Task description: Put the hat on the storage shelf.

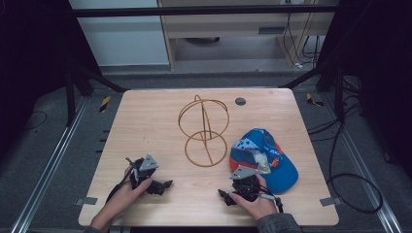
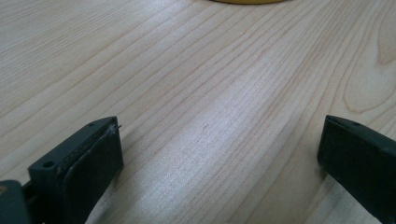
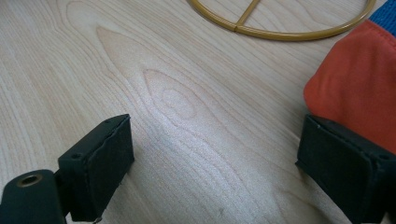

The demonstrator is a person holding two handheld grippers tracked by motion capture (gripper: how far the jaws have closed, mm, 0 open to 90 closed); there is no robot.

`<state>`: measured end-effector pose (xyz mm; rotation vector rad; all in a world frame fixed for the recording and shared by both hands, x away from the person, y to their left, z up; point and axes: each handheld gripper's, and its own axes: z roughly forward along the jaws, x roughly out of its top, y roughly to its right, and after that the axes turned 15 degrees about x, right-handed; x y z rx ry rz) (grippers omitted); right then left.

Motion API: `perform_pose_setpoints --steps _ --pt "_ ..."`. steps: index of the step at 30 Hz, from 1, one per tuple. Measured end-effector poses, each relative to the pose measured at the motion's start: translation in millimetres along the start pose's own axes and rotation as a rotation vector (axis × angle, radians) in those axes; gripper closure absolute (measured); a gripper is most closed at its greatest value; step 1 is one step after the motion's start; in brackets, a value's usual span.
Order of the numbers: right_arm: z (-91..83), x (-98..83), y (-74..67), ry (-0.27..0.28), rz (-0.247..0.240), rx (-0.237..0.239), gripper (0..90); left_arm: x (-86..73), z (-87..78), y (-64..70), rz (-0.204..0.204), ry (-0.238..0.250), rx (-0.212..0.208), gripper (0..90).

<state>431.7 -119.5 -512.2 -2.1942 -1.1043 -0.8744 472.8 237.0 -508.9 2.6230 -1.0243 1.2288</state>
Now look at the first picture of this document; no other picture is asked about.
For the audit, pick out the aluminium floor rail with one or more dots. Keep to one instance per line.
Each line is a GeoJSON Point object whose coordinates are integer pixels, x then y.
{"type": "Point", "coordinates": [53, 155]}
{"type": "Point", "coordinates": [362, 161]}

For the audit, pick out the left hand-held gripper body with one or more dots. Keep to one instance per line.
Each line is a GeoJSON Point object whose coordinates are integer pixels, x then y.
{"type": "Point", "coordinates": [144, 170]}

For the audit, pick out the black horizontal frame bar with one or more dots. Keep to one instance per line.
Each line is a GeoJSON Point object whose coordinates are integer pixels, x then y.
{"type": "Point", "coordinates": [200, 10]}

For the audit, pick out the yellow black tape marker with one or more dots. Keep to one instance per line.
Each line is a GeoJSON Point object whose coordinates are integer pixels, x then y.
{"type": "Point", "coordinates": [313, 100]}
{"type": "Point", "coordinates": [104, 104]}

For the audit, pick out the person's right hand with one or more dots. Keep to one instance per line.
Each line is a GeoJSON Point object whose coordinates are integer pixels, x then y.
{"type": "Point", "coordinates": [257, 207]}

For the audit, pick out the black frame strut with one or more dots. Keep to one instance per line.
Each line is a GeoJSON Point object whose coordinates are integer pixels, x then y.
{"type": "Point", "coordinates": [97, 79]}
{"type": "Point", "coordinates": [338, 93]}

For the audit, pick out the grey table grommet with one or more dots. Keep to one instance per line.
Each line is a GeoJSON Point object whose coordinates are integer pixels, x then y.
{"type": "Point", "coordinates": [240, 101]}

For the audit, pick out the light wooden desk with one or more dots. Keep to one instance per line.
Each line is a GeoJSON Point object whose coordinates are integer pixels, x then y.
{"type": "Point", "coordinates": [226, 27]}

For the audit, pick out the black curtain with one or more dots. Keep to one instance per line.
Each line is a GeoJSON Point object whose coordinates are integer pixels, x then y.
{"type": "Point", "coordinates": [35, 64]}
{"type": "Point", "coordinates": [379, 64]}

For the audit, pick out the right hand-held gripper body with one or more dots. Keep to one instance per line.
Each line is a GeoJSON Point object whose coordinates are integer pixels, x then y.
{"type": "Point", "coordinates": [246, 186]}

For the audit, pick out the white cabinet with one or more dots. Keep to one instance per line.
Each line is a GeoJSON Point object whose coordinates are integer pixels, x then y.
{"type": "Point", "coordinates": [124, 39]}

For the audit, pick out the grey tape strip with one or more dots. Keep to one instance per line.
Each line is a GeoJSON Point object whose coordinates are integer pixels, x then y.
{"type": "Point", "coordinates": [330, 201]}
{"type": "Point", "coordinates": [86, 201]}

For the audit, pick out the person's left hand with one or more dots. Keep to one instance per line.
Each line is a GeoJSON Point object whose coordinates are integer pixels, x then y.
{"type": "Point", "coordinates": [124, 197]}

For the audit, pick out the blue baseball cap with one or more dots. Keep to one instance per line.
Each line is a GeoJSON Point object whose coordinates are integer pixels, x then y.
{"type": "Point", "coordinates": [275, 161]}

